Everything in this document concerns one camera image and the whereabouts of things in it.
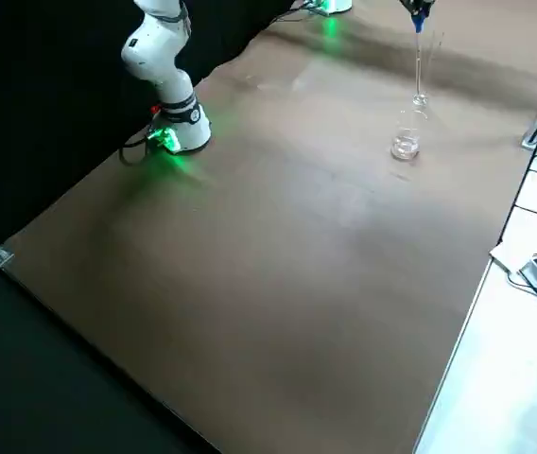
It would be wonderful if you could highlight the black cable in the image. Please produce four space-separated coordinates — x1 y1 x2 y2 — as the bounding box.
119 133 156 166

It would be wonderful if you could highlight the clear glass beaker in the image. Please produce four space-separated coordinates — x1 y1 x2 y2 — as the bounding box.
390 107 428 162

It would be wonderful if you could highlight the glass pipette blue bulb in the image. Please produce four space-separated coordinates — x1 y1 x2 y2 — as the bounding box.
410 9 427 96

